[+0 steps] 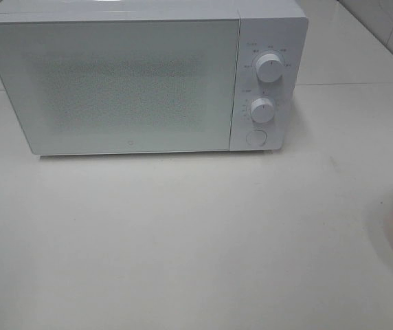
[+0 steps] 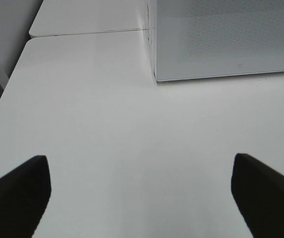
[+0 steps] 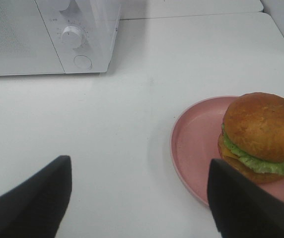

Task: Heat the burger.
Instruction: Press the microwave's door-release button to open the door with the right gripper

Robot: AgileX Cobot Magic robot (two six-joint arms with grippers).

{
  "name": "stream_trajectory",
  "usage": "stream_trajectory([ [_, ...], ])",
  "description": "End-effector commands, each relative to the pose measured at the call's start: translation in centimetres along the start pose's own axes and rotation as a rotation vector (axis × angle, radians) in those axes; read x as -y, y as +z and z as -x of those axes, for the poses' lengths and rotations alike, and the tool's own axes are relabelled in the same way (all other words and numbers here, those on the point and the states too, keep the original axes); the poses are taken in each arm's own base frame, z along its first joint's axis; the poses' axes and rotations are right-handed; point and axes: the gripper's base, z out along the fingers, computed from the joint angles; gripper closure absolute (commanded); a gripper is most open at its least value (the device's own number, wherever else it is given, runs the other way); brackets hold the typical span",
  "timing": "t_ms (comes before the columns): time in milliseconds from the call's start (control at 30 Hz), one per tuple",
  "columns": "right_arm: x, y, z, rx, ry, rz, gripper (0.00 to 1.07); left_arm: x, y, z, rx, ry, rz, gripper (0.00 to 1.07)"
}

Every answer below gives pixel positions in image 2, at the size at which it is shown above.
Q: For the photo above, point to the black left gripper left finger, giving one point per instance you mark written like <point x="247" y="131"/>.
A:
<point x="24" y="194"/>

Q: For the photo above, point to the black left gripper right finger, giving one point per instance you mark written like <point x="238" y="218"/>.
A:
<point x="258" y="191"/>

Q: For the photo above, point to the white microwave door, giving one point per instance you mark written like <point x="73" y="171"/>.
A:
<point x="212" y="38"/>

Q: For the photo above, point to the white back table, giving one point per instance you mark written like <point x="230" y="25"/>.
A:
<point x="77" y="17"/>

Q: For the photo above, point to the white microwave oven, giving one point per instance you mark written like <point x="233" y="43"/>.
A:
<point x="151" y="34"/>

